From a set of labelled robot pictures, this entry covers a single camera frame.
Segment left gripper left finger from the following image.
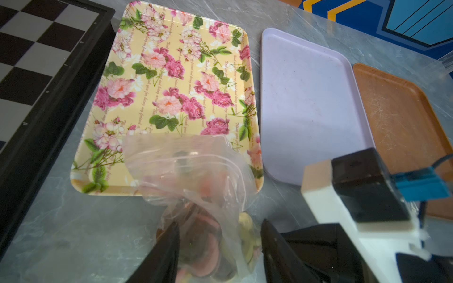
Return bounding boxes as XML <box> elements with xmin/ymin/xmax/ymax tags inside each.
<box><xmin>126</xmin><ymin>222</ymin><xmax>180</xmax><ymax>283</ymax></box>

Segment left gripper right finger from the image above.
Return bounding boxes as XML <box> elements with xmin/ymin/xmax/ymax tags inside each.
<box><xmin>261</xmin><ymin>219</ymin><xmax>319</xmax><ymax>283</ymax></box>

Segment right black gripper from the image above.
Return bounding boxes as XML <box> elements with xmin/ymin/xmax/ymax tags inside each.
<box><xmin>282</xmin><ymin>224</ymin><xmax>378</xmax><ymax>283</ymax></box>

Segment ziploc bag ring cookies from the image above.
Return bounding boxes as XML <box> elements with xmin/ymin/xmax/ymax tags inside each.
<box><xmin>123</xmin><ymin>134</ymin><xmax>261</xmax><ymax>283</ymax></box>

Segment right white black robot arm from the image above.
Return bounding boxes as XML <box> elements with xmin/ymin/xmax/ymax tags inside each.
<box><xmin>263</xmin><ymin>199</ymin><xmax>453</xmax><ymax>283</ymax></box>

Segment brown plastic tray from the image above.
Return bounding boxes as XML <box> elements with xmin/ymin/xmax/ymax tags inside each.
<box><xmin>352</xmin><ymin>62</ymin><xmax>453</xmax><ymax>221</ymax></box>

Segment lavender plastic tray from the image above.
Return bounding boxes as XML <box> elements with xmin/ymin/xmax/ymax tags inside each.
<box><xmin>260</xmin><ymin>28</ymin><xmax>375</xmax><ymax>185</ymax></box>

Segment floral pattern tray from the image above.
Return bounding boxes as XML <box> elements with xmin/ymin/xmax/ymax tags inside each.
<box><xmin>70</xmin><ymin>1</ymin><xmax>264</xmax><ymax>196</ymax></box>

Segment black white checkerboard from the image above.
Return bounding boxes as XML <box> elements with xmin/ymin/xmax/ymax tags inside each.
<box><xmin>1</xmin><ymin>0</ymin><xmax>115</xmax><ymax>254</ymax></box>

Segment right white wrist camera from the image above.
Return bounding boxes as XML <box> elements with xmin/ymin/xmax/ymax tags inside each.
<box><xmin>301</xmin><ymin>148</ymin><xmax>453</xmax><ymax>283</ymax></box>

